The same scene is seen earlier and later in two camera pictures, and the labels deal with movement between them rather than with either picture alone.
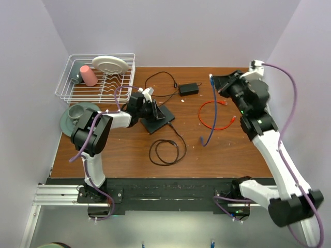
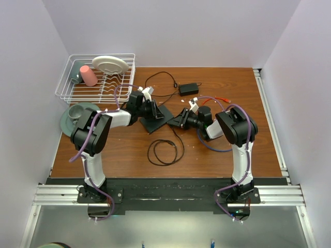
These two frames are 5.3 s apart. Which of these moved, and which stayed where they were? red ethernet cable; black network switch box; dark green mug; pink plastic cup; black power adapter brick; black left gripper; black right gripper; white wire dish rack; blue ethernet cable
Moved: black right gripper; blue ethernet cable; red ethernet cable
Stayed: black power adapter brick; white wire dish rack; black left gripper; pink plastic cup; black network switch box; dark green mug
